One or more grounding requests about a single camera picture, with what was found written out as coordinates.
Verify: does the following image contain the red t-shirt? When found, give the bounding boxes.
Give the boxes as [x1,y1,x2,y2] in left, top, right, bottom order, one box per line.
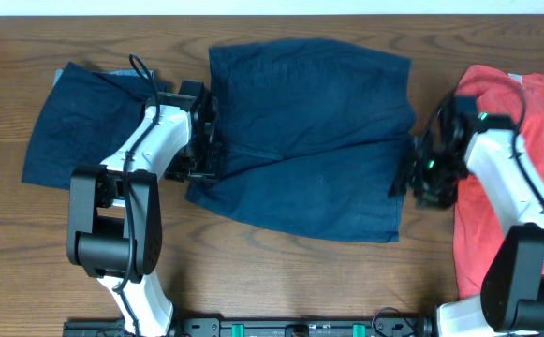
[453,65,544,299]

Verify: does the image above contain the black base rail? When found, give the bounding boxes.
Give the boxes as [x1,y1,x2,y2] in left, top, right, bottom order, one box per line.
[62,306,436,337]

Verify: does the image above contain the navy blue shorts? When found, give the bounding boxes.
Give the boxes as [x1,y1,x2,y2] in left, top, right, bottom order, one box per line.
[185,39,416,243]

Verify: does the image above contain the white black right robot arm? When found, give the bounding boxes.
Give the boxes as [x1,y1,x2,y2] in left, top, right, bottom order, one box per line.
[390,96,544,336]

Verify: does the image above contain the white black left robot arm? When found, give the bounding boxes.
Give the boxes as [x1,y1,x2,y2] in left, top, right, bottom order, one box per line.
[66,91,221,336]

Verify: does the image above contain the folded dark navy garment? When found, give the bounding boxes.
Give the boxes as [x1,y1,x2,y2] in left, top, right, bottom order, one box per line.
[22,63,153,190]

